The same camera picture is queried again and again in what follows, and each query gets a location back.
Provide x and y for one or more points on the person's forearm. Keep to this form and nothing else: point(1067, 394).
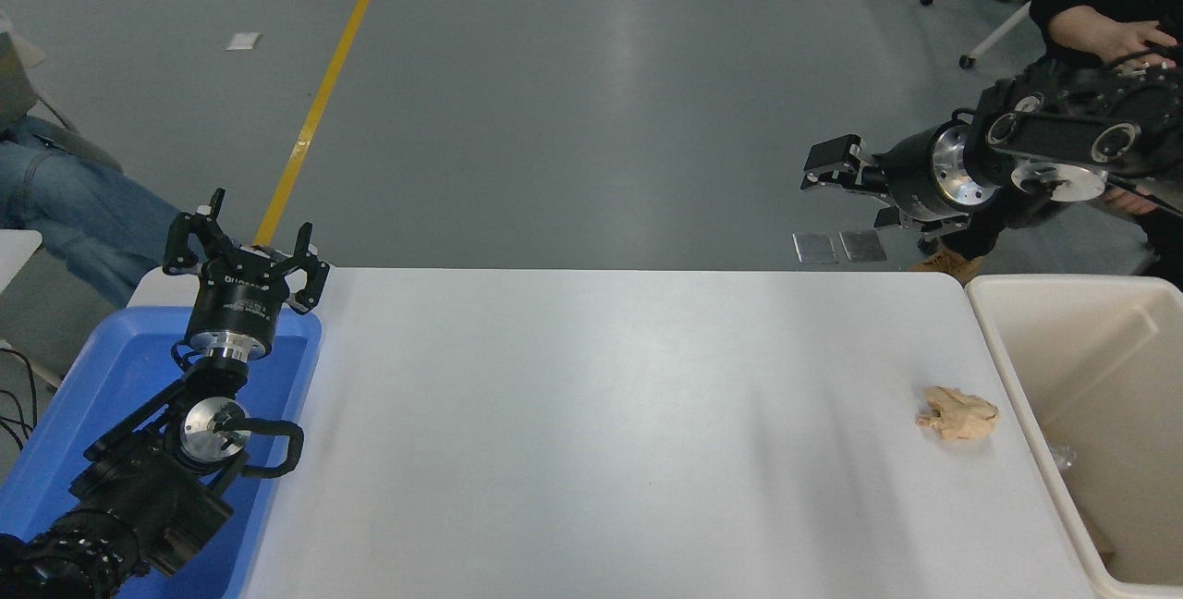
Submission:
point(1070, 24)

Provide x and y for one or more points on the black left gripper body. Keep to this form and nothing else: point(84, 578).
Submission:
point(236, 312)

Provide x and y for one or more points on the person's hand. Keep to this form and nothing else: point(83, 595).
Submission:
point(1141, 201)
point(1128, 40)

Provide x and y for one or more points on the blue plastic tray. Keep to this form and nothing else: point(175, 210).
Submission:
point(111, 377)

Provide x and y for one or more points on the white side table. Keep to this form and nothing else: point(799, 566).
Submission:
point(17, 252)

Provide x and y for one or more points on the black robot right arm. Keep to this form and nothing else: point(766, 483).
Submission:
point(1063, 132)

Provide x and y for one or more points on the white wheeled chair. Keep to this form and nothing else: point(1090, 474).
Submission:
point(993, 35)

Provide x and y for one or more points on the large pale bin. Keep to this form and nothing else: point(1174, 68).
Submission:
point(1109, 377)

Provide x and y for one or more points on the grey laptop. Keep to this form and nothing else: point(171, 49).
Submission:
point(13, 81)

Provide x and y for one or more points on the crumpled tan paper ball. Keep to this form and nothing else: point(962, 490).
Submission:
point(957, 412)

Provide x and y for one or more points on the metal floor plate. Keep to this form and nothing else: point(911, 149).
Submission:
point(814, 248)
point(862, 246)

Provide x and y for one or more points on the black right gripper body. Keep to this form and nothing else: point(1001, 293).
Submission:
point(910, 178)

